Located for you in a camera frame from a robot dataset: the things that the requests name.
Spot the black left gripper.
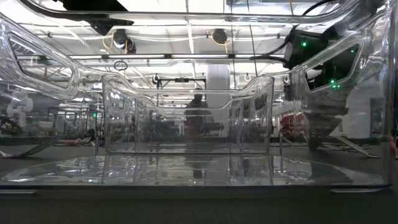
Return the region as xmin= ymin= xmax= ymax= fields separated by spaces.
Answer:
xmin=52 ymin=0 xmax=135 ymax=36

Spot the white building column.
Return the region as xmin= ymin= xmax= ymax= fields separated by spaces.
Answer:
xmin=206 ymin=63 xmax=231 ymax=108

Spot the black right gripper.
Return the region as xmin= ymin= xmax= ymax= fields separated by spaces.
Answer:
xmin=282 ymin=25 xmax=361 ymax=151

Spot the black aluminium table frame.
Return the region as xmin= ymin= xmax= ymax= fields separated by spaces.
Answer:
xmin=0 ymin=135 xmax=398 ymax=147

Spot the red equipment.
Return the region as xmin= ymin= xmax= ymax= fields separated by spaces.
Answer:
xmin=279 ymin=113 xmax=308 ymax=135

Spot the person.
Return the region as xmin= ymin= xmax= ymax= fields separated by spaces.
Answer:
xmin=183 ymin=88 xmax=224 ymax=138

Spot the clear plastic bin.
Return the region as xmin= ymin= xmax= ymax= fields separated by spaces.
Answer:
xmin=0 ymin=0 xmax=398 ymax=193
xmin=134 ymin=95 xmax=245 ymax=147
xmin=101 ymin=73 xmax=275 ymax=156

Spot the long ceiling light fixture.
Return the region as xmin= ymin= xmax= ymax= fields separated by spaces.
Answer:
xmin=68 ymin=54 xmax=285 ymax=60

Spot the black overhead camera rig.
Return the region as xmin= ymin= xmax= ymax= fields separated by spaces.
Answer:
xmin=151 ymin=73 xmax=208 ymax=91

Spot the black ceiling cable reel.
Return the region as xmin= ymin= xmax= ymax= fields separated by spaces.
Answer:
xmin=211 ymin=27 xmax=229 ymax=45
xmin=112 ymin=28 xmax=137 ymax=54

